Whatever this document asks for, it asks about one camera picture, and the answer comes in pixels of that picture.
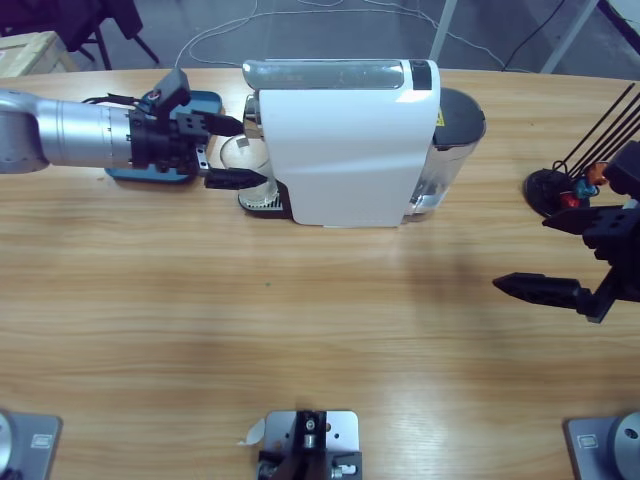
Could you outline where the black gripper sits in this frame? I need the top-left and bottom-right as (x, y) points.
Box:
(492, 199), (640, 325)
(128, 107), (269, 191)

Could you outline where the clear drinking glass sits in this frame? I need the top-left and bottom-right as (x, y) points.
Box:
(219, 134), (279, 209)

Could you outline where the white capsule coffee machine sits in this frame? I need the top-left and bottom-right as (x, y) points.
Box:
(237, 58), (442, 230)

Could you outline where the teal plastic tray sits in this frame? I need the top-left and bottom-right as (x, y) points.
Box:
(103, 89), (224, 186)

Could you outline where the black capsule holder with rods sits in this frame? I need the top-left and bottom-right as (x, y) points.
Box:
(523, 83), (640, 220)

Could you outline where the black chair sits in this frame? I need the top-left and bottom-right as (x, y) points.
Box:
(0, 0), (161, 69)

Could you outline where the wooden crate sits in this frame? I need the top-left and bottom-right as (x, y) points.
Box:
(0, 30), (79, 76)

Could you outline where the white paper tag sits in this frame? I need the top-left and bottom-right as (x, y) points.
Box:
(237, 418), (269, 447)

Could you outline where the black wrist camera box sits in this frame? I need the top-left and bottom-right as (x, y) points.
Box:
(602, 141), (640, 199)
(148, 68), (192, 121)

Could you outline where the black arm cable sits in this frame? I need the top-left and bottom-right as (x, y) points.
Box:
(82, 92), (151, 109)

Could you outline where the white floor cable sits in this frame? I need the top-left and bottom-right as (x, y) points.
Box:
(174, 0), (506, 69)

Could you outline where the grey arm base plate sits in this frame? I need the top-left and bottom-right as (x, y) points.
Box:
(563, 410), (640, 480)
(0, 409), (64, 480)

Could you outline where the white metal frame leg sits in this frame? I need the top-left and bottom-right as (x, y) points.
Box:
(542, 0), (600, 75)
(429, 0), (459, 66)

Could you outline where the black power cord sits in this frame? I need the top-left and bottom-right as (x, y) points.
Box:
(502, 0), (571, 71)

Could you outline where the grey mount with dark post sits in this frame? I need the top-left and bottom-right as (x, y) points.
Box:
(257, 409), (364, 480)

